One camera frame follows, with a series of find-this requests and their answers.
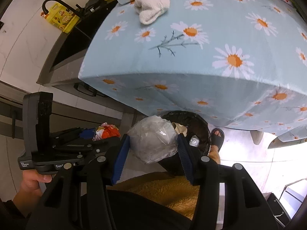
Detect pink wrapper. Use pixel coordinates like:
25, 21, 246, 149
93, 122, 121, 141

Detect clear plastic ball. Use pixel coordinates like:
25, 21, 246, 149
189, 136, 200, 147
127, 115, 178, 164

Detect brown paper bag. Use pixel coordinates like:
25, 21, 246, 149
172, 122, 187, 136

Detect black trash bin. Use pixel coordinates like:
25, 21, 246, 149
158, 110, 213, 176

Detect person's left hand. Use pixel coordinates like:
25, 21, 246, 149
20, 170, 52, 197

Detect foot in black sandal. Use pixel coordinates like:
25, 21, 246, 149
208, 128, 225, 164

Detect orange fuzzy trousers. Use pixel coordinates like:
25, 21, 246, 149
108, 172, 200, 219

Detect black sink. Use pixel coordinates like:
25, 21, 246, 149
49, 4, 116, 71

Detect blue daisy tablecloth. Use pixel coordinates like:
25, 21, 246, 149
78, 0, 306, 142

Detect yellow dish soap bottle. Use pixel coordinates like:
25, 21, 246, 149
41, 2, 80, 34

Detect black faucet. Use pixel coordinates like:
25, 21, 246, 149
41, 0, 87, 19

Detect black sponge holder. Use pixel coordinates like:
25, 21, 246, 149
84, 0, 108, 14

